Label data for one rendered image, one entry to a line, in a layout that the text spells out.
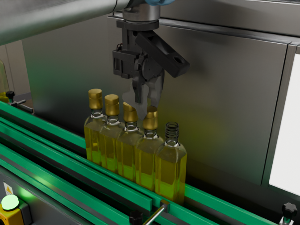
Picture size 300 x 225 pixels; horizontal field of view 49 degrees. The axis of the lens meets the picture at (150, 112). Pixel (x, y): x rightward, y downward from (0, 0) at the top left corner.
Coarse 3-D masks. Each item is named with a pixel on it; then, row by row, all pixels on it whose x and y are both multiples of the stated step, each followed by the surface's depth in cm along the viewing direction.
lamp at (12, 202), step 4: (8, 196) 93; (12, 196) 93; (16, 196) 94; (4, 200) 92; (8, 200) 92; (12, 200) 92; (16, 200) 92; (4, 204) 91; (8, 204) 91; (12, 204) 91; (16, 204) 92; (4, 208) 92; (8, 208) 91; (12, 208) 92; (16, 208) 93
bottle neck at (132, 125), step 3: (126, 123) 78; (129, 123) 77; (132, 123) 77; (135, 123) 78; (126, 126) 78; (129, 126) 78; (132, 126) 78; (135, 126) 78; (126, 129) 78; (129, 129) 78; (132, 129) 78; (135, 129) 79
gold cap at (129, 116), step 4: (124, 104) 76; (128, 104) 75; (124, 108) 76; (128, 108) 75; (132, 108) 75; (124, 112) 77; (128, 112) 76; (132, 112) 76; (136, 112) 76; (124, 116) 77; (128, 116) 76; (132, 116) 76; (136, 116) 77; (124, 120) 77; (128, 120) 77; (132, 120) 77; (136, 120) 77
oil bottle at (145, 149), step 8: (160, 136) 77; (136, 144) 76; (144, 144) 75; (152, 144) 74; (160, 144) 76; (136, 152) 77; (144, 152) 75; (152, 152) 74; (136, 160) 78; (144, 160) 76; (152, 160) 75; (136, 168) 79; (144, 168) 77; (152, 168) 76; (136, 176) 80; (144, 176) 78; (152, 176) 77; (144, 184) 80; (152, 184) 78
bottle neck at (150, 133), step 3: (144, 129) 75; (156, 129) 75; (144, 132) 75; (147, 132) 74; (150, 132) 74; (153, 132) 74; (156, 132) 75; (144, 135) 76; (147, 135) 75; (150, 135) 75; (153, 135) 75; (156, 135) 76; (150, 138) 75
